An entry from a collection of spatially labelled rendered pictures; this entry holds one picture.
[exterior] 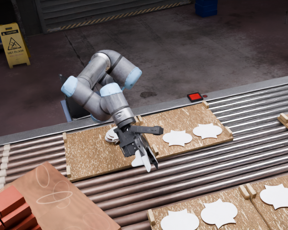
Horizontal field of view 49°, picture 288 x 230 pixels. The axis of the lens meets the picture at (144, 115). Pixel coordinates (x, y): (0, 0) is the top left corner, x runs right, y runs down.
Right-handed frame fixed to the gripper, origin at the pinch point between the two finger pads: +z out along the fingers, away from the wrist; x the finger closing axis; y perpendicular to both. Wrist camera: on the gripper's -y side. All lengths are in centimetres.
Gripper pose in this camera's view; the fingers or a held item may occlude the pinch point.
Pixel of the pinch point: (155, 169)
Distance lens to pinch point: 112.9
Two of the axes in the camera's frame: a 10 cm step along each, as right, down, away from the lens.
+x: -2.3, -0.9, -9.7
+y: -8.7, 4.7, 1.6
